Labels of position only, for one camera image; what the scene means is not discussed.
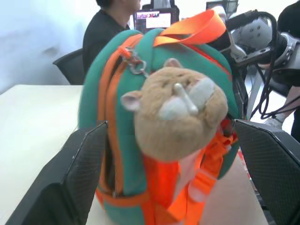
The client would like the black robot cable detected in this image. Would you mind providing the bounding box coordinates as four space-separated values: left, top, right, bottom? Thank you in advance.
248 10 300 120

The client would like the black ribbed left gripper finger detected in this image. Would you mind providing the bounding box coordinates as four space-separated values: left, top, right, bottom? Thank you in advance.
210 31 235 52
225 9 260 30

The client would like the tan plush hamster toy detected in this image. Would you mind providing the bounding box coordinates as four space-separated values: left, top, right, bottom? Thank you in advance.
120 58 229 163

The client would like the orange and teal backpack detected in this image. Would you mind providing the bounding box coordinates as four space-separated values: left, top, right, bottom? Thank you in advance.
79 6 242 225

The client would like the seated person in black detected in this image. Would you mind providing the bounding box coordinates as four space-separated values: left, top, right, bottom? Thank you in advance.
82 0 143 83

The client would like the computer monitor with bright screen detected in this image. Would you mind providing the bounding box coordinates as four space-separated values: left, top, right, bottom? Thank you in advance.
133 7 180 34

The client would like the dark computer monitor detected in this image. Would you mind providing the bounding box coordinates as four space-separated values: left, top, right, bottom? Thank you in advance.
205 0 238 15

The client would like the silver keychain clasp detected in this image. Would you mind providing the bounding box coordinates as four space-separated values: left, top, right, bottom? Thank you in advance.
125 46 151 78

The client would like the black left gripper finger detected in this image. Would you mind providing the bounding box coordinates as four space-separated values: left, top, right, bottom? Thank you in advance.
4 120 109 225
233 119 300 225

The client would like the grey metal strut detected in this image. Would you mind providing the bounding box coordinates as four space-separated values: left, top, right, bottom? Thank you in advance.
246 67 267 119

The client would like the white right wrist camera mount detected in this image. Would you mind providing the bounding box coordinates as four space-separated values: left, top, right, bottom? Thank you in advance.
238 17 274 51

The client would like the black office chair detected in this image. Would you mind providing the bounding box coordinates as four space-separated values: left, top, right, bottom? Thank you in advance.
52 48 85 85

